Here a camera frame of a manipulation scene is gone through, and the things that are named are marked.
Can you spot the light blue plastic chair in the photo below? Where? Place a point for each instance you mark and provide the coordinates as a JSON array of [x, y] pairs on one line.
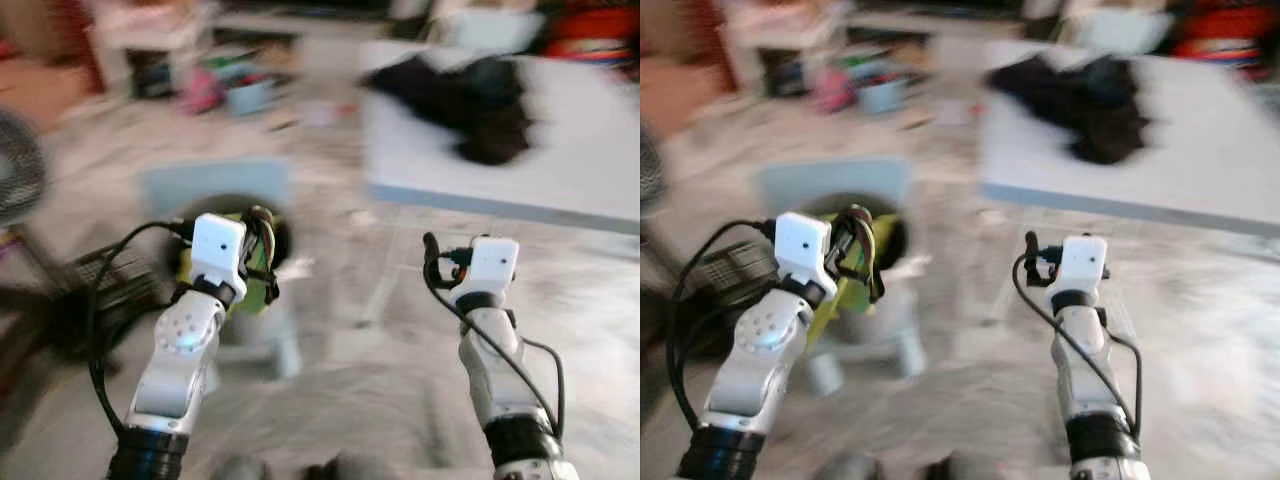
[[1120, 30], [830, 178], [490, 30], [200, 180]]

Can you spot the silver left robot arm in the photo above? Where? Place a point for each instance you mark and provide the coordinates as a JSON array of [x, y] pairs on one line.
[[180, 360], [760, 360]]

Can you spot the red toy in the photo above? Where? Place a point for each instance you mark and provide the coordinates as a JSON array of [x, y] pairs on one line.
[[1225, 35], [595, 35]]

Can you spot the lime green garment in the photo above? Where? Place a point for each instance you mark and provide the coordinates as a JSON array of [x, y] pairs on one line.
[[835, 310], [255, 295]]

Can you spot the light blue toy bin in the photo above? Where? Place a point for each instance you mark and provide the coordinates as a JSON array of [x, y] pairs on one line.
[[248, 97], [882, 97]]

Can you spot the grey standing fan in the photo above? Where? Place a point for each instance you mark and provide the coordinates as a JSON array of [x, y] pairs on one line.
[[650, 170], [20, 170]]

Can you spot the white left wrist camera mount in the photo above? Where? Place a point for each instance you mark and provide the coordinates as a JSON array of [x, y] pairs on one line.
[[803, 255], [218, 255]]

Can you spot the pink backpack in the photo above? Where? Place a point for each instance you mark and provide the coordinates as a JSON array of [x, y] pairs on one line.
[[833, 90], [200, 90]]

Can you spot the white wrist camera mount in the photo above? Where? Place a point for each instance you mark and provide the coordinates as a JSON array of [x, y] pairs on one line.
[[803, 255], [1082, 266], [490, 268], [218, 255]]

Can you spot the grey round tub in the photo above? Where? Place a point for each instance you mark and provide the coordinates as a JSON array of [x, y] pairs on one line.
[[285, 240], [898, 240]]

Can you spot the silver left robot leg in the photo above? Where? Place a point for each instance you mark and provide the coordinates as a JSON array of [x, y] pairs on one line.
[[242, 470], [850, 470]]

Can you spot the black printed box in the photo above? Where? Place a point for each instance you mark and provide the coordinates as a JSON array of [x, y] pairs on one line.
[[730, 270], [115, 285]]

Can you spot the dark navy garment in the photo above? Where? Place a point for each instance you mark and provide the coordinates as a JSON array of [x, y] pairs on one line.
[[415, 90], [1035, 90]]

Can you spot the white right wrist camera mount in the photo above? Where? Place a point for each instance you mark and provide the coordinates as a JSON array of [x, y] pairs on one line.
[[1082, 266], [490, 268]]

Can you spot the brownish black garment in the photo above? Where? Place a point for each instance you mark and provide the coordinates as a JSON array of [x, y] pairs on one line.
[[495, 125], [1110, 125]]

